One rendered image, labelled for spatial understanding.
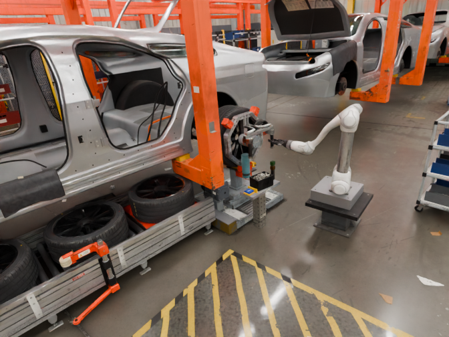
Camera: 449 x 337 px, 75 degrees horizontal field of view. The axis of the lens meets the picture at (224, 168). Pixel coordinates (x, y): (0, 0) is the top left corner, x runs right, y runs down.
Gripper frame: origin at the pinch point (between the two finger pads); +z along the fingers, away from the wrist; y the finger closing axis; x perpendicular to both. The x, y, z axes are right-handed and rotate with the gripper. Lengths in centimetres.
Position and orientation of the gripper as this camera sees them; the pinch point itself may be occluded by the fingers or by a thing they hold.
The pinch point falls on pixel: (272, 140)
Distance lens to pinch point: 314.2
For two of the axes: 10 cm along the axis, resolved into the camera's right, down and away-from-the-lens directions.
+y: 7.3, -3.3, 6.0
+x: -0.8, -9.1, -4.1
